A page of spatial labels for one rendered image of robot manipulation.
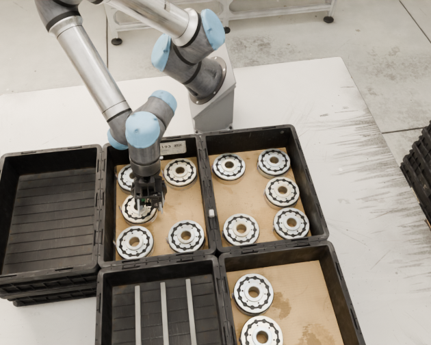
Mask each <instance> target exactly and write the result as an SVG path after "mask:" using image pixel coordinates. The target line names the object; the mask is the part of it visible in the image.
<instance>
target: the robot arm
mask: <svg viewBox="0 0 431 345"><path fill-rule="evenodd" d="M82 1H83V0H34V2H35V5H36V9H37V11H38V14H39V16H40V19H41V21H42V23H43V25H44V26H45V28H46V30H47V31H48V33H49V35H50V36H51V37H54V38H56V39H57V41H58V42H59V44H60V46H61V47H62V49H63V50H64V52H65V54H66V55H67V57H68V59H69V60H70V62H71V64H72V65H73V67H74V69H75V70H76V72H77V74H78V76H79V77H80V79H81V80H82V82H83V84H84V86H85V87H86V89H87V90H88V92H89V93H90V96H91V97H92V99H93V100H94V102H95V103H96V106H97V107H98V109H99V110H100V112H101V113H102V115H103V117H104V119H105V120H106V121H107V124H108V125H109V129H108V131H107V139H108V141H109V143H110V144H111V145H112V146H113V147H114V148H115V149H118V150H125V149H129V159H130V164H131V169H132V171H133V175H134V176H135V178H134V179H133V182H132V186H131V196H132V197H133V198H134V202H135V205H136V210H138V216H140V210H142V209H143V208H144V205H146V207H148V206H151V204H152V206H153V208H157V209H158V211H160V210H161V214H163V206H164V203H165V195H166V193H167V185H166V184H165V182H164V180H162V177H161V176H159V174H160V171H161V160H162V159H163V156H160V155H161V153H160V142H161V139H162V137H163V135H164V134H165V131H166V129H167V128H168V125H169V124H170V121H171V120H172V117H174V114H175V111H176V109H177V100H176V99H175V97H174V96H173V95H172V94H171V93H169V92H168V91H165V90H156V91H154V92H153V93H152V95H150V96H149V97H148V101H147V102H145V104H143V105H142V106H140V107H139V108H138V109H136V110H135V111H132V109H131V108H130V106H129V104H128V103H127V101H126V99H125V97H124V96H123V94H122V93H121V91H120V88H119V87H118V85H117V84H116V82H115V81H114V78H113V77H112V75H111V73H110V72H109V70H108V68H107V67H106V65H105V63H104V61H103V60H102V58H101V56H100V55H99V53H98V51H97V50H96V48H95V46H94V45H93V43H92V41H91V39H90V37H89V36H88V34H87V33H86V31H85V29H84V28H83V25H82V23H83V18H82V16H81V15H80V13H79V8H78V6H79V4H80V3H81V2H82ZM87 1H89V2H90V3H93V4H95V5H100V4H102V3H106V4H108V5H110V6H112V7H114V8H116V9H118V10H120V11H122V12H124V13H125V14H128V15H129V16H132V17H133V18H136V19H137V20H139V21H142V22H143V23H146V24H147V25H149V26H151V27H153V28H155V29H157V30H159V31H161V32H163V33H164V34H162V35H161V36H160V37H159V38H158V40H157V42H156V43H155V46H154V48H153V52H152V55H151V62H152V65H153V66H154V67H155V68H157V69H158V70H159V71H160V72H163V73H165V74H166V75H168V76H169V77H171V78H173V79H175V80H176V81H178V82H179V83H181V84H183V85H184V86H185V87H186V89H187V90H188V91H189V93H190V94H191V95H192V96H193V97H195V98H197V99H204V98H206V97H208V96H209V95H210V94H211V93H212V92H213V91H214V90H215V89H216V87H217V85H218V84H219V81H220V78H221V75H222V67H221V65H220V63H219V62H217V61H215V60H213V59H210V58H207V56H208V55H210V54H211V53H213V52H214V51H217V50H218V48H219V47H221V46H222V45H223V44H224V41H225V32H224V28H223V26H222V24H221V22H220V19H219V18H218V17H217V16H216V14H215V13H214V12H213V11H211V10H210V9H205V10H202V12H201V13H199V12H197V11H195V10H194V9H191V8H187V9H182V8H180V7H179V6H177V5H175V4H173V3H172V2H170V1H169V0H87Z"/></svg>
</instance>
